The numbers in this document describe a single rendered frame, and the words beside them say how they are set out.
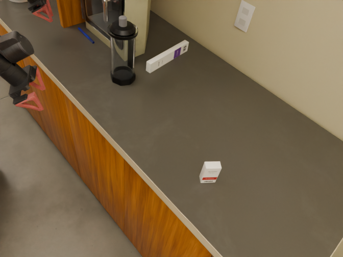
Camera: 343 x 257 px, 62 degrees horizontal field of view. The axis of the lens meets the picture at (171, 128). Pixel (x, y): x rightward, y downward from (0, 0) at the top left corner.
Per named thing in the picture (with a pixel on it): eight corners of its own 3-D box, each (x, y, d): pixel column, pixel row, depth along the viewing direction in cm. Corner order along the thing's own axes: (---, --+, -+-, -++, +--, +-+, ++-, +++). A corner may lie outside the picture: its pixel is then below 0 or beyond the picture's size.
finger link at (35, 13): (58, 12, 125) (43, -7, 118) (57, 21, 121) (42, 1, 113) (45, 19, 126) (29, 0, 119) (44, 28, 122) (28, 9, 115)
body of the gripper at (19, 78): (34, 68, 90) (16, 50, 84) (31, 90, 83) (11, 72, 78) (17, 76, 91) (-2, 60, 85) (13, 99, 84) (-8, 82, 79)
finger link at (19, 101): (51, 95, 93) (30, 75, 85) (50, 110, 88) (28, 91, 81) (34, 103, 94) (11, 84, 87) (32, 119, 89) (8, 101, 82)
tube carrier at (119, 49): (132, 66, 124) (133, 20, 108) (139, 82, 117) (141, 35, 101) (107, 69, 120) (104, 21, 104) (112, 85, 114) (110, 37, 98)
